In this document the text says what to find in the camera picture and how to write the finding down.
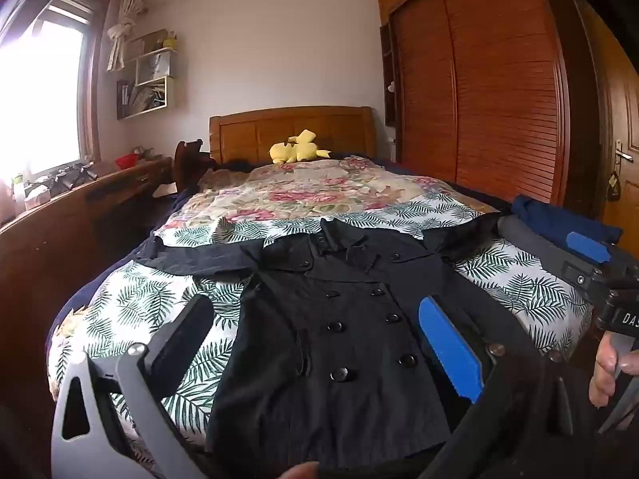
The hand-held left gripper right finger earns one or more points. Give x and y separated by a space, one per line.
449 349

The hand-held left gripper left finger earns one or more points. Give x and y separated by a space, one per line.
182 344

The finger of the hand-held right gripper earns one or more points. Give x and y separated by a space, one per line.
581 277
589 248

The black button coat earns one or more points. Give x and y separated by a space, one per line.
324 309

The person's right hand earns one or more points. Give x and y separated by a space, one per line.
603 369

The person's left hand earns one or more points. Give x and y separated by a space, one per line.
302 471

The folded navy cloth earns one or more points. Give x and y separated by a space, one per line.
539 214

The folded grey cloth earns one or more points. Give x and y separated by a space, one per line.
529 239

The bed with leaf-print quilt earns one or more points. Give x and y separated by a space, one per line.
130 309

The dark hanging door tag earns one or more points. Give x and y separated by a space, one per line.
614 187

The wooden door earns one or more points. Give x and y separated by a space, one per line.
624 110

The wooden desk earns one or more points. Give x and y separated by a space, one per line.
75 219

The wooden chair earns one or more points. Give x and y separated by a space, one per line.
192 159

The wooden slatted wardrobe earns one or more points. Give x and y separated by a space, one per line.
499 85

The red bowl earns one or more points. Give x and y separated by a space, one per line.
128 161

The floral quilt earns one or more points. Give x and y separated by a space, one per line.
309 194

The black tools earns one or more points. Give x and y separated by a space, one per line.
75 175

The wooden bed headboard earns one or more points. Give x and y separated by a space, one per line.
239 134

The yellow plush toy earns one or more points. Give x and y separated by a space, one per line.
294 150

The row of books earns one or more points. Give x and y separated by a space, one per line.
140 100

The dark open side shelf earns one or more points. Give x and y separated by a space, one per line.
388 60

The white paper bag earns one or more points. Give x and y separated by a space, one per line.
157 67

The window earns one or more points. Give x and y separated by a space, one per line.
40 85

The tied white curtain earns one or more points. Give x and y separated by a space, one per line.
120 35

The white wall shelf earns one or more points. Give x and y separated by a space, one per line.
168 92

